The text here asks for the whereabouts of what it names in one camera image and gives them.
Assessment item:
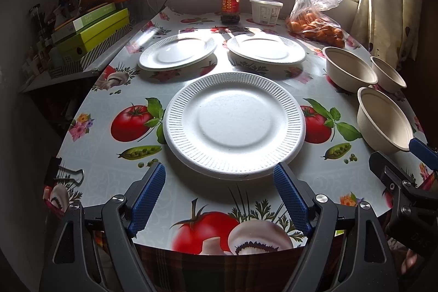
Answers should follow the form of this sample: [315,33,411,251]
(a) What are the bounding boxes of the small beige paper bowl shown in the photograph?
[370,56,407,93]

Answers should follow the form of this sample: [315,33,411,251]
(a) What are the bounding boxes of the white paper plate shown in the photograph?
[226,33,306,65]
[138,33,216,72]
[163,72,306,180]

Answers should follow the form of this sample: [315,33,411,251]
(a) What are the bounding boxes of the large beige paper bowl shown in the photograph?
[322,47,378,92]

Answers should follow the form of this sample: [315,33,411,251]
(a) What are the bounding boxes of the person's right hand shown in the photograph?
[401,250,419,274]

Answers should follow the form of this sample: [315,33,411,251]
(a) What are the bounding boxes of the floral vegetable print tablecloth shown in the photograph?
[42,7,433,256]

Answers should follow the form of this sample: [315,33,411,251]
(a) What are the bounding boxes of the patterned cream curtain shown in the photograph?
[350,0,422,69]

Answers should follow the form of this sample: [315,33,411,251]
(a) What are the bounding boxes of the green cardboard boxes stack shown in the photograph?
[49,4,132,77]

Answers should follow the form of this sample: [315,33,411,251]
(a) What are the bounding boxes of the plastic bag of oranges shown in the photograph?
[286,0,345,48]

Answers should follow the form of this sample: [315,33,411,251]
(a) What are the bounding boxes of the white plastic tub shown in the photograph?
[249,0,283,26]

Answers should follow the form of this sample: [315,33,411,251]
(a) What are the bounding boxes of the red chili sauce jar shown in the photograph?
[220,0,240,25]

